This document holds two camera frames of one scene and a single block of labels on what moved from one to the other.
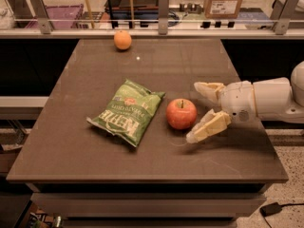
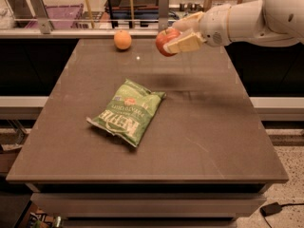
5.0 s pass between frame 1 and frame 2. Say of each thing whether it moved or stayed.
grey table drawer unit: stayed
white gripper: moved
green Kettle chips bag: stayed
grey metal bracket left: stayed
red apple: moved
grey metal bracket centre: stayed
